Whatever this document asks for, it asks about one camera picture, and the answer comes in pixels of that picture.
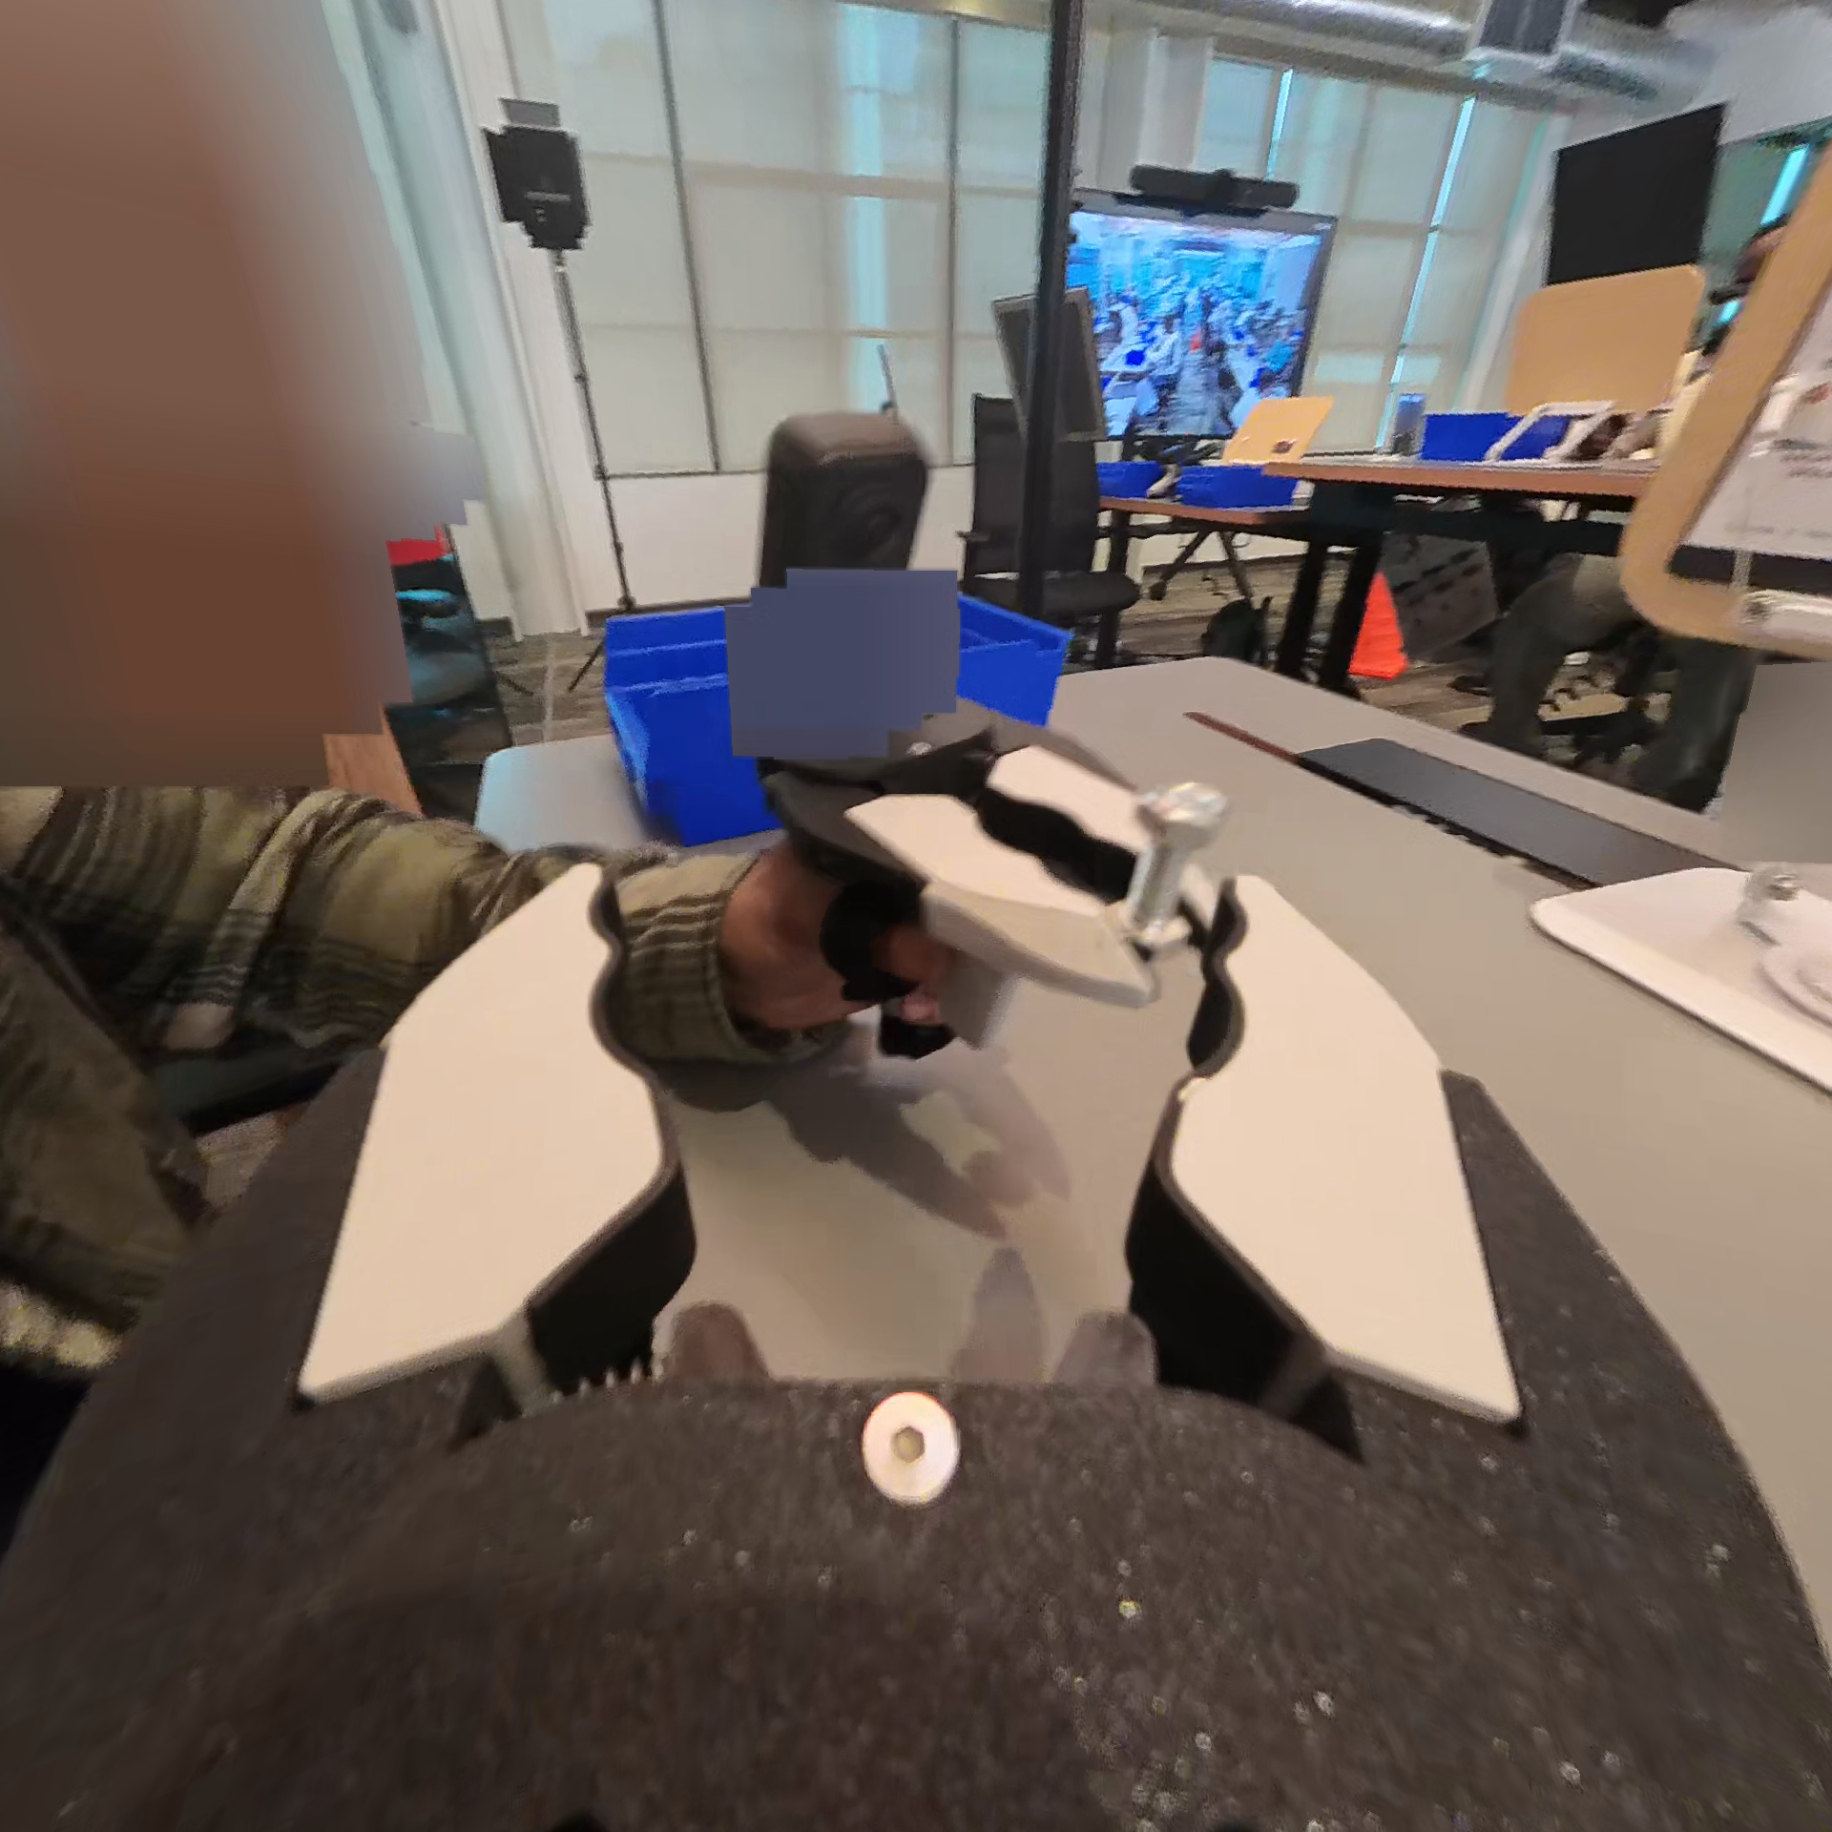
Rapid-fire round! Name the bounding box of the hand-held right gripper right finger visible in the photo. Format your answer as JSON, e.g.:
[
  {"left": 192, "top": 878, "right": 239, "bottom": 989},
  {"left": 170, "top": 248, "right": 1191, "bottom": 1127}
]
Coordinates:
[{"left": 1126, "top": 872, "right": 1522, "bottom": 1432}]

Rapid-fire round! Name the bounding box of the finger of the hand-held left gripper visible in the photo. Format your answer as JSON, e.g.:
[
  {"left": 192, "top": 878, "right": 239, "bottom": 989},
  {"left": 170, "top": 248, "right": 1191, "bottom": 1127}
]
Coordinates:
[
  {"left": 985, "top": 744, "right": 1150, "bottom": 919},
  {"left": 844, "top": 791, "right": 1165, "bottom": 1009}
]

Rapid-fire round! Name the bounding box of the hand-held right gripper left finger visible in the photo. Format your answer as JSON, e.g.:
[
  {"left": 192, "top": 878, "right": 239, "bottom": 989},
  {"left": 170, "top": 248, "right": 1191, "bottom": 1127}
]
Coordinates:
[{"left": 298, "top": 861, "right": 699, "bottom": 1414}]

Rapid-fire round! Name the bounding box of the person's left forearm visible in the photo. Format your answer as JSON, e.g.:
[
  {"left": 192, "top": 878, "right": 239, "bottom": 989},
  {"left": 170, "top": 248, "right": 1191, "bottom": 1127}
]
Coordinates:
[{"left": 0, "top": 785, "right": 763, "bottom": 1073}]

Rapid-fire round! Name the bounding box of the person's left hand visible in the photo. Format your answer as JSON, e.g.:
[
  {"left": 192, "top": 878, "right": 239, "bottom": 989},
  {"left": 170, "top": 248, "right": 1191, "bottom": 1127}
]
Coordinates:
[{"left": 716, "top": 842, "right": 958, "bottom": 1037}]

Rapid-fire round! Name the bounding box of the black office chair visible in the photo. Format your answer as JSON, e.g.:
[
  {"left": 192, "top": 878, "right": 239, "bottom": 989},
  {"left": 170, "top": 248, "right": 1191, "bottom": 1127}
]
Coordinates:
[{"left": 956, "top": 392, "right": 1148, "bottom": 670}]

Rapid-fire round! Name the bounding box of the wooden office desk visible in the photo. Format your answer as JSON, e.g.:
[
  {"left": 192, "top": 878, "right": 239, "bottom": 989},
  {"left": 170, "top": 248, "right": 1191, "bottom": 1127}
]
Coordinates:
[
  {"left": 1099, "top": 491, "right": 1321, "bottom": 604},
  {"left": 1265, "top": 449, "right": 1669, "bottom": 689}
]

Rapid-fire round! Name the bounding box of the black floor pole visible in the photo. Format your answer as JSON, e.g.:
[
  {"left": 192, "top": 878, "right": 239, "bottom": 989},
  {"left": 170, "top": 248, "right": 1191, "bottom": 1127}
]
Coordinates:
[{"left": 1006, "top": 0, "right": 1094, "bottom": 635}]

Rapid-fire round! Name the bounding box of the orange traffic cone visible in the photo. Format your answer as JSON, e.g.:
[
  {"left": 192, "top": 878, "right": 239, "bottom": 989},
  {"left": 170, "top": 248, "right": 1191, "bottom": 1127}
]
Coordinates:
[{"left": 1350, "top": 571, "right": 1413, "bottom": 680}]

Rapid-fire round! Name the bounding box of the white flat stand base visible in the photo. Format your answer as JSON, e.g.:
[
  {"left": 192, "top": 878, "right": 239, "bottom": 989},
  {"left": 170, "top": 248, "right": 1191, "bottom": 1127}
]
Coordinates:
[{"left": 1529, "top": 861, "right": 1832, "bottom": 1100}]

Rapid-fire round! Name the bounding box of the black flat board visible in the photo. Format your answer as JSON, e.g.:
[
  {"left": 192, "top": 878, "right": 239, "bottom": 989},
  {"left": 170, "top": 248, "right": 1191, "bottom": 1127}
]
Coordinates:
[{"left": 1295, "top": 738, "right": 1745, "bottom": 890}]

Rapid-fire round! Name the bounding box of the small wooden board stand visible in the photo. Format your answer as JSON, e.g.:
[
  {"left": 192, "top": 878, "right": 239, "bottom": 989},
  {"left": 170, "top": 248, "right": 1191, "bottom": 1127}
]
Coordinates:
[{"left": 1222, "top": 396, "right": 1337, "bottom": 470}]

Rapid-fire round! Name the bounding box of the grey office chair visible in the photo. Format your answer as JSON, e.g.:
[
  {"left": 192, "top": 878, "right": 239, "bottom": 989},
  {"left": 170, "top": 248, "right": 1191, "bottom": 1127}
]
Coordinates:
[{"left": 398, "top": 584, "right": 510, "bottom": 717}]

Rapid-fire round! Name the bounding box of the black light panel on stand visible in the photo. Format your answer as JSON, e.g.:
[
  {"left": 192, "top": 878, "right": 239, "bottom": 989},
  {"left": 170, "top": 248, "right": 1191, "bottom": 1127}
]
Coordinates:
[{"left": 484, "top": 99, "right": 647, "bottom": 695}]

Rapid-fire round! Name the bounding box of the wooden board on stand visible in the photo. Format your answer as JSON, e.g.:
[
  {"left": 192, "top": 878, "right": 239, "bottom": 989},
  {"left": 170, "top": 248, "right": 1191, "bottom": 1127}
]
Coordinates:
[{"left": 1503, "top": 263, "right": 1715, "bottom": 422}]

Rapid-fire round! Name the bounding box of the wall television screen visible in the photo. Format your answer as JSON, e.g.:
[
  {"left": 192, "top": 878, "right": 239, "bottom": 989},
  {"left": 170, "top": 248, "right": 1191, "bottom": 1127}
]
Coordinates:
[{"left": 1072, "top": 189, "right": 1342, "bottom": 442}]

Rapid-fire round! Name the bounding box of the wooden post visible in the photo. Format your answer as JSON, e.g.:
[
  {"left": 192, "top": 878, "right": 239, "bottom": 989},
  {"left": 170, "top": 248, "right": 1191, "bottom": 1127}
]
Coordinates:
[{"left": 321, "top": 705, "right": 426, "bottom": 820}]

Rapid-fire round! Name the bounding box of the black video bar camera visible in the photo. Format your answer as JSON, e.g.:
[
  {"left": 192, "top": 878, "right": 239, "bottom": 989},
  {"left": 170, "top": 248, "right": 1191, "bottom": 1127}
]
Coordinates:
[{"left": 1129, "top": 164, "right": 1302, "bottom": 213}]

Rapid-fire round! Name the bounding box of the black wall panel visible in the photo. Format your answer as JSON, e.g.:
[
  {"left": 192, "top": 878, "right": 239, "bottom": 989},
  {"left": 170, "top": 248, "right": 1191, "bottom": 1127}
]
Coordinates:
[{"left": 1548, "top": 102, "right": 1728, "bottom": 289}]

